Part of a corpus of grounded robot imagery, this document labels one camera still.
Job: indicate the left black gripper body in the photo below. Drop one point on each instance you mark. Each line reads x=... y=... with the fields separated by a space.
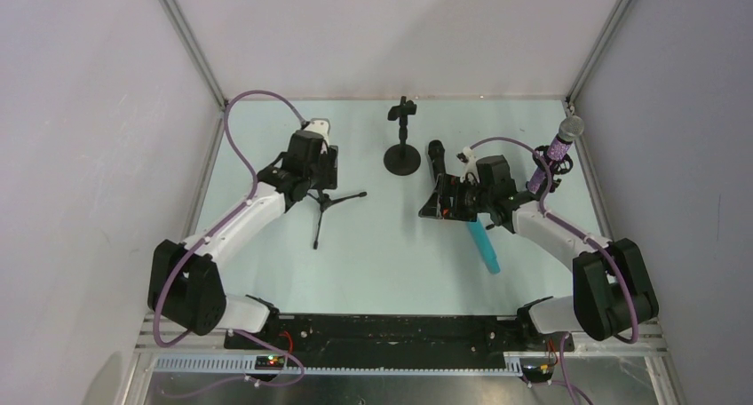
x=328 y=170

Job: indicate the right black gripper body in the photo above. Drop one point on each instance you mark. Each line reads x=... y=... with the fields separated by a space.
x=445 y=199

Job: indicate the black shock mount tripod stand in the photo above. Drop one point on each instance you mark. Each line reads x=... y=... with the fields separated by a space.
x=559 y=165

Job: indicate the purple glitter microphone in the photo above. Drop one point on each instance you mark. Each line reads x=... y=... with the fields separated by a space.
x=570 y=129

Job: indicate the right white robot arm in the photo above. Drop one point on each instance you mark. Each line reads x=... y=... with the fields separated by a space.
x=611 y=288

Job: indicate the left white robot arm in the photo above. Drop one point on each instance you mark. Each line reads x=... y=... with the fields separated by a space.
x=186 y=279

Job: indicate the black tripod clip stand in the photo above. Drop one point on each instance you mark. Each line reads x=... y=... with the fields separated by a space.
x=325 y=202

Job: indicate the black round base stand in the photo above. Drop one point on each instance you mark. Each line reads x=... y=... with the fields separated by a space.
x=402 y=159

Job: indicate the teal blue microphone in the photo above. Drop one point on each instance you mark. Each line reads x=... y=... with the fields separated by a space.
x=484 y=246

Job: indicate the black orange-tipped microphone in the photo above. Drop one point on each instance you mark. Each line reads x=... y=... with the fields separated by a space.
x=436 y=156

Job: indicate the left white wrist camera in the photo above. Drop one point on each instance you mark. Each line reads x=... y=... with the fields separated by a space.
x=319 y=126

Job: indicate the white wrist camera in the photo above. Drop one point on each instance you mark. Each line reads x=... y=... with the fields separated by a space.
x=319 y=126
x=467 y=161

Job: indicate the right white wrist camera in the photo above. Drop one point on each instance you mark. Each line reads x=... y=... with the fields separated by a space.
x=467 y=161

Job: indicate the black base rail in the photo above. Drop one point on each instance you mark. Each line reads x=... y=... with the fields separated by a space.
x=368 y=341

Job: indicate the white toothed cable duct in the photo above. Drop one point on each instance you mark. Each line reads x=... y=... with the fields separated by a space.
x=265 y=364

